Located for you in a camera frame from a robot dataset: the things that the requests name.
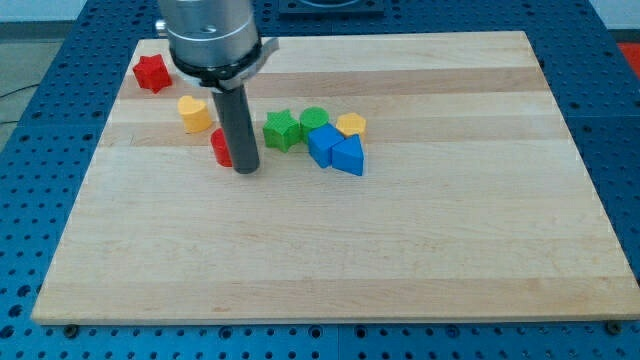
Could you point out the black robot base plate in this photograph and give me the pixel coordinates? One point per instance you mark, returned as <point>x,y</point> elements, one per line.
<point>296,8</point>

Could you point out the green star block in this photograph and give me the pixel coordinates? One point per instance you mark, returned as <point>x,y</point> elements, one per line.
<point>281,130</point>

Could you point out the light wooden board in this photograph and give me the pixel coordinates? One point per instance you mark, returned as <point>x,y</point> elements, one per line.
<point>474,205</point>

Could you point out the red cylinder block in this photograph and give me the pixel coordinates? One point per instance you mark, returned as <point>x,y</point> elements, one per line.
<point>220,149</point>

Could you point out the yellow heart block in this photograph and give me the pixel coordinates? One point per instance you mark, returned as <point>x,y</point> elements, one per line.
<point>194,113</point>

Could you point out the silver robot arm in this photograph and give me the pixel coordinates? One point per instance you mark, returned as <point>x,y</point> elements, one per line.
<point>215,44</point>

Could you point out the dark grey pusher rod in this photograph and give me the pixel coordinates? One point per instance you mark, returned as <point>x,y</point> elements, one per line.
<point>235,119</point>

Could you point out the green circle block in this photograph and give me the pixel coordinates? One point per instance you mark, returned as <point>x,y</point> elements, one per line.
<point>312,118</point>

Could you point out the red star block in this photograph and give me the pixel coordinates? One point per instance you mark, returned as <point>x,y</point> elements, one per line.
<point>151,73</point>

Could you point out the blue cube block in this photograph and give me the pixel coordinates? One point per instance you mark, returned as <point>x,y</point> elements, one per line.
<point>320,144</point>

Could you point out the blue triangle block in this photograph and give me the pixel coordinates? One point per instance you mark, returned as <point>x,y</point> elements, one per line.
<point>348,156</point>

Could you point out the yellow hexagon block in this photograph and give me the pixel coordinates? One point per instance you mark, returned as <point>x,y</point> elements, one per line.
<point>351,124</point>

